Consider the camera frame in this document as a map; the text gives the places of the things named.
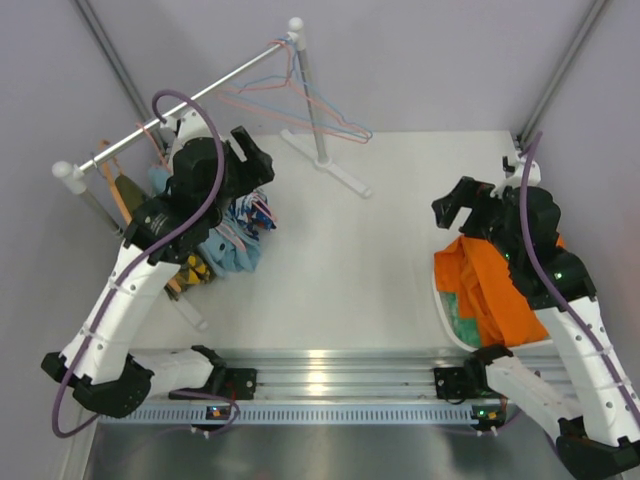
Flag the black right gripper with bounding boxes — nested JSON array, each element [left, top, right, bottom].
[[433, 175, 522, 262]]

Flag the blue white patterned trousers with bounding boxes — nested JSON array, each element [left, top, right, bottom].
[[222, 188, 278, 246]]

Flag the orange trousers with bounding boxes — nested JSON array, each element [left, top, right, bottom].
[[434, 236, 548, 347]]

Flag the green white patterned trousers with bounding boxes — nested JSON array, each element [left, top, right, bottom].
[[439, 292, 482, 349]]

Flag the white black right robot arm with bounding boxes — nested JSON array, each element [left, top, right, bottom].
[[431, 177, 639, 479]]

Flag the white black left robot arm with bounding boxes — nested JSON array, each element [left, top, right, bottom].
[[41, 126, 275, 418]]

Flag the light blue trousers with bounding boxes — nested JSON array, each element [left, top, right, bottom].
[[147, 166, 264, 279]]

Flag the white perforated plastic basket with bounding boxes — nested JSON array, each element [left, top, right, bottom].
[[431, 274, 557, 357]]

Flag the silver clothes rack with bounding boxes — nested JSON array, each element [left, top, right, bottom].
[[50, 16, 374, 331]]

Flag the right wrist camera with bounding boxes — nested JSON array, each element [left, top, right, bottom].
[[496, 156, 541, 196]]

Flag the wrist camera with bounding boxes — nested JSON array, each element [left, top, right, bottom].
[[159, 109, 206, 145], [496, 156, 541, 196]]

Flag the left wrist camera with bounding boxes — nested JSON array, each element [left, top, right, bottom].
[[159, 109, 206, 145]]

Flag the aluminium rail frame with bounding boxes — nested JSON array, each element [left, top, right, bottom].
[[79, 349, 621, 401]]

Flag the perforated cable duct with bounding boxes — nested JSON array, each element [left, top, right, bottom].
[[98, 403, 506, 425]]

